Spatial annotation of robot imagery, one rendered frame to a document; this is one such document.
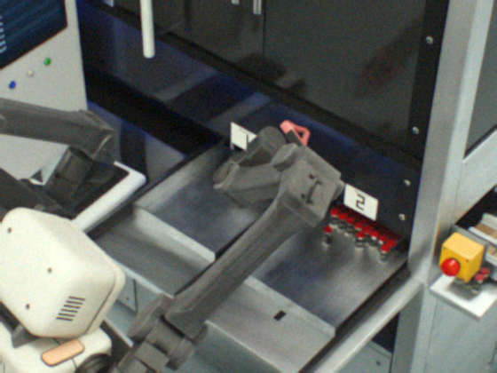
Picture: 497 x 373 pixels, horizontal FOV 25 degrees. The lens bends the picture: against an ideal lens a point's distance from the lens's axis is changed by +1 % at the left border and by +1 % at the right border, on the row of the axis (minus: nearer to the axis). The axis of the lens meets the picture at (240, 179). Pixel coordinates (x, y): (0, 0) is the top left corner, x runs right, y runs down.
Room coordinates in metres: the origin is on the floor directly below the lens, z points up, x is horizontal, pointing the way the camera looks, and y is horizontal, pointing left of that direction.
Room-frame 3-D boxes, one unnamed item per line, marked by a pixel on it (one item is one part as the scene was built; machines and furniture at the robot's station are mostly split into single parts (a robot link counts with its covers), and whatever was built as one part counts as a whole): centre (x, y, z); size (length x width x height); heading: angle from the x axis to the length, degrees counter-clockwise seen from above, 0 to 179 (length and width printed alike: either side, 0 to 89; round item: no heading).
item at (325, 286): (1.76, -0.21, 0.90); 0.34 x 0.26 x 0.04; 140
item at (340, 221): (1.85, -0.28, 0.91); 0.18 x 0.02 x 0.05; 50
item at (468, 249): (1.69, -0.48, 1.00); 0.08 x 0.07 x 0.07; 140
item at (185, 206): (1.98, 0.05, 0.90); 0.34 x 0.26 x 0.04; 140
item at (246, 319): (1.82, -0.04, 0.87); 0.70 x 0.48 x 0.02; 50
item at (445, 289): (1.71, -0.52, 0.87); 0.14 x 0.13 x 0.02; 140
